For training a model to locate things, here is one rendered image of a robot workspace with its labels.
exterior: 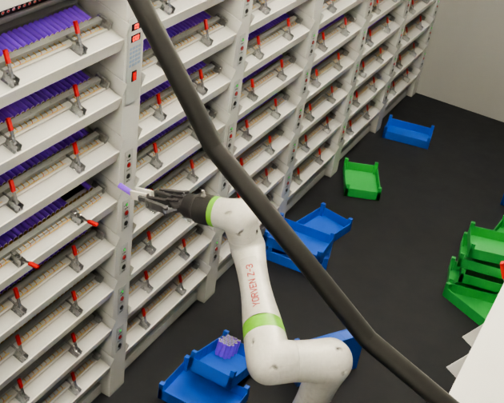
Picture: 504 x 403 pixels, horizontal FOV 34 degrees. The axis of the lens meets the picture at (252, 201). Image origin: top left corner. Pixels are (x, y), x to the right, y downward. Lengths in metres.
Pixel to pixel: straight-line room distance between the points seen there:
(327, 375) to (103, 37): 1.13
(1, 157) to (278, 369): 0.90
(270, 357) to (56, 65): 0.95
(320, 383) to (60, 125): 1.01
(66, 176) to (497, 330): 1.57
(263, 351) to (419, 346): 1.75
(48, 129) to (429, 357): 2.12
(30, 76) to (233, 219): 0.68
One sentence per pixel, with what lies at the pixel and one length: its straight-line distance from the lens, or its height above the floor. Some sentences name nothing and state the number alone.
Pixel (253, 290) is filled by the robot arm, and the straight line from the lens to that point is 2.32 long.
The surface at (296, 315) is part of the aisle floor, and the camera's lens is 3.82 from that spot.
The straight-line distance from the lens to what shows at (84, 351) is 3.03.
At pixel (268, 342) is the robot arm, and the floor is 1.00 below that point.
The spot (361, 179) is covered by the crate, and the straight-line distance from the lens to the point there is 4.89.
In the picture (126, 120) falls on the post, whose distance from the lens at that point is 2.62.
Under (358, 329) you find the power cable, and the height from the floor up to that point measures 1.82.
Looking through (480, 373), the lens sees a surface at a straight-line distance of 1.17.
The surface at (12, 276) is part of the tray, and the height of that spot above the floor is 0.93.
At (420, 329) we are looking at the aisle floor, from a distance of 3.93.
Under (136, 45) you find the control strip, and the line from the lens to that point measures 2.53.
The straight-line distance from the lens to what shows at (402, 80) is 5.82.
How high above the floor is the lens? 2.48
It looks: 33 degrees down
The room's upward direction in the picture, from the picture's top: 9 degrees clockwise
